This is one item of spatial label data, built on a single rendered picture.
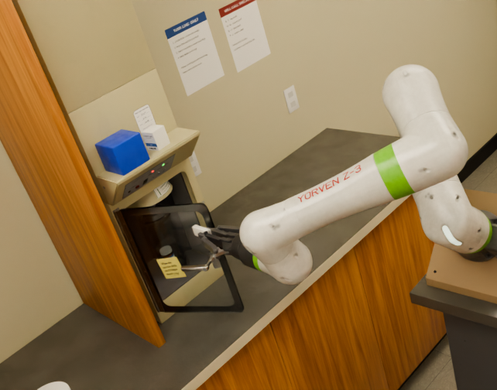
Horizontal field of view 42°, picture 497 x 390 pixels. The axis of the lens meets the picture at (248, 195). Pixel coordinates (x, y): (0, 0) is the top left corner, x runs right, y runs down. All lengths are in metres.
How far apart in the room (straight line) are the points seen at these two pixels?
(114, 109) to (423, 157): 0.96
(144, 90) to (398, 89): 0.85
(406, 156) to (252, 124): 1.57
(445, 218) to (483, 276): 0.27
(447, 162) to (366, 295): 1.22
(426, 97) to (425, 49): 2.43
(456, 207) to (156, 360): 1.00
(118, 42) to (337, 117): 1.59
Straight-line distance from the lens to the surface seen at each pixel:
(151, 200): 2.08
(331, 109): 3.24
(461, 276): 1.96
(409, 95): 1.43
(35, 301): 2.44
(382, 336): 2.67
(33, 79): 1.73
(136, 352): 2.14
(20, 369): 2.34
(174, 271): 2.01
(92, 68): 1.90
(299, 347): 2.29
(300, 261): 1.54
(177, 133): 2.01
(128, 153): 1.85
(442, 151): 1.36
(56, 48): 1.85
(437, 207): 1.74
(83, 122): 1.89
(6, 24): 1.72
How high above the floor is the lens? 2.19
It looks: 27 degrees down
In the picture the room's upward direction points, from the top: 18 degrees counter-clockwise
